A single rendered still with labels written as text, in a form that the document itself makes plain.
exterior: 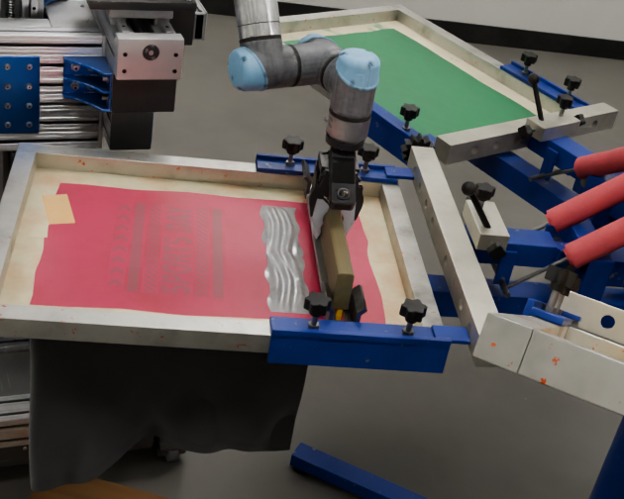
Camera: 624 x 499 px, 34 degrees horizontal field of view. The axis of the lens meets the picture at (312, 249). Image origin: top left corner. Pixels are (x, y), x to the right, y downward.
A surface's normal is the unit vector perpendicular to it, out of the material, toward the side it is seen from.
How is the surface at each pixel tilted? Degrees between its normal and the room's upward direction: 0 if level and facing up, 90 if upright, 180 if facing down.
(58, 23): 0
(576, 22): 90
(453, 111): 0
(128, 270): 0
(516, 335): 58
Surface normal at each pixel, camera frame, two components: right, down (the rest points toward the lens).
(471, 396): 0.15, -0.83
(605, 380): -0.28, -0.07
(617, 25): 0.09, 0.55
